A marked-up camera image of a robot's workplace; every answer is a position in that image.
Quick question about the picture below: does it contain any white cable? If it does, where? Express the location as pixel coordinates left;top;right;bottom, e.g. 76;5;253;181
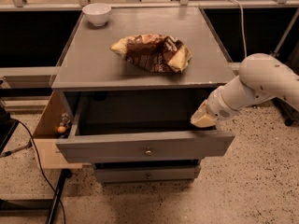
226;0;249;59

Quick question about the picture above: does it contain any grey top drawer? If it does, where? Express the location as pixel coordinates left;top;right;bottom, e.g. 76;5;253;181
57;97;235;163

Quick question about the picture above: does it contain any metal railing frame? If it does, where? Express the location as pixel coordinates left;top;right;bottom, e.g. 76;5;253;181
0;0;299;89

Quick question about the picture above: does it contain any black cable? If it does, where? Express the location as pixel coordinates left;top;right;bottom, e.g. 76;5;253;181
13;119;67;224

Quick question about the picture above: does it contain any small orange ball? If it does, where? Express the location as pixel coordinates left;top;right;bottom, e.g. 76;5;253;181
57;126;66;133

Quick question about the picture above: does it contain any grey drawer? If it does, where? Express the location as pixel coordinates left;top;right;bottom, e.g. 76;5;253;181
94;165;201;184
57;97;235;163

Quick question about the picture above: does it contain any grey bottom drawer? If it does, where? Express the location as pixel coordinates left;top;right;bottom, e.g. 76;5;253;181
94;165;201;184

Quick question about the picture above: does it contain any black floor stand bar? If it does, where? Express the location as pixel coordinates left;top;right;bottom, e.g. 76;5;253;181
45;169;72;224

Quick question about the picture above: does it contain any brown yellow chip bag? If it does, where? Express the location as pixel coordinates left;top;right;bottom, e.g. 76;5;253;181
110;34;192;73

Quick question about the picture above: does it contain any grey drawer cabinet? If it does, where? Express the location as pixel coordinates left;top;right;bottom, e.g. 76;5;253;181
52;7;234;171

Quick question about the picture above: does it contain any wooden open box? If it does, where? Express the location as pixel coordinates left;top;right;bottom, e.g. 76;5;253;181
33;92;83;169

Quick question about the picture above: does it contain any black object at left edge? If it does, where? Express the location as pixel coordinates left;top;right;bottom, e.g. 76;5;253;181
0;106;19;154

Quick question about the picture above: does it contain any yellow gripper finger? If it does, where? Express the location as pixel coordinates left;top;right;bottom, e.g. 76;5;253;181
191;100;217;128

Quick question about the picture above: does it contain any white ceramic bowl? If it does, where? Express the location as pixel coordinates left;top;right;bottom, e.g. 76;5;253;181
82;3;112;26

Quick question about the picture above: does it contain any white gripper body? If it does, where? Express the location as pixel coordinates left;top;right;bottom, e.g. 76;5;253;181
206;86;238;120

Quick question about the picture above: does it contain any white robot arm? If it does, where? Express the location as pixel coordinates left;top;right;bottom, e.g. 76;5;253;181
191;53;299;128

